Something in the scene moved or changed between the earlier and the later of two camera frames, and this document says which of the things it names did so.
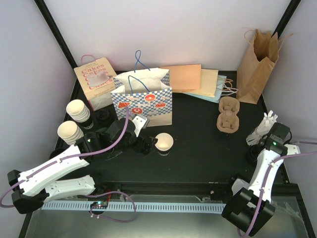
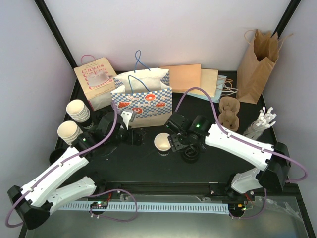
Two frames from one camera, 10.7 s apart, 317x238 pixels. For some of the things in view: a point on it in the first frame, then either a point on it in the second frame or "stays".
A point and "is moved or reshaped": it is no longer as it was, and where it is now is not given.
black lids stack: [253, 153] is moved or reshaped
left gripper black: [139, 148] -> [139, 139]
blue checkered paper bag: [144, 92] stays
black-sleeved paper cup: [164, 144] stays
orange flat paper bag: [184, 77] stays
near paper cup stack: [69, 132] stays
